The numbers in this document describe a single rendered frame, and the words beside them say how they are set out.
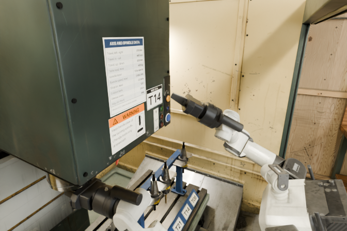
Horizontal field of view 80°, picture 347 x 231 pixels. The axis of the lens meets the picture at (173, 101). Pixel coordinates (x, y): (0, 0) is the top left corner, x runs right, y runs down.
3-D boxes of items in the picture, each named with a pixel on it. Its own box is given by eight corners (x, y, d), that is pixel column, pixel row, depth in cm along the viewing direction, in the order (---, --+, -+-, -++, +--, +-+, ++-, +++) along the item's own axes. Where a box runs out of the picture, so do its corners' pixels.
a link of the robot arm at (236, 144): (226, 118, 96) (230, 129, 113) (216, 137, 94) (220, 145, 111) (249, 129, 91) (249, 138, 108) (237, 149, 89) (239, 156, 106)
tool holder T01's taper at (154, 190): (151, 186, 102) (151, 175, 100) (160, 188, 101) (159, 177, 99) (147, 193, 98) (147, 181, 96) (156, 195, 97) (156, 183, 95)
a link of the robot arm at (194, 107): (189, 88, 86) (213, 101, 88) (177, 107, 88) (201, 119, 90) (193, 97, 74) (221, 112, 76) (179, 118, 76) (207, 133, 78)
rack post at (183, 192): (187, 191, 145) (188, 154, 135) (184, 196, 140) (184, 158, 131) (174, 186, 149) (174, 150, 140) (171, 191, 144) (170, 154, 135)
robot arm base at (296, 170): (267, 169, 109) (288, 178, 108) (267, 191, 100) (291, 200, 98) (281, 152, 100) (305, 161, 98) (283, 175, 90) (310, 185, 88)
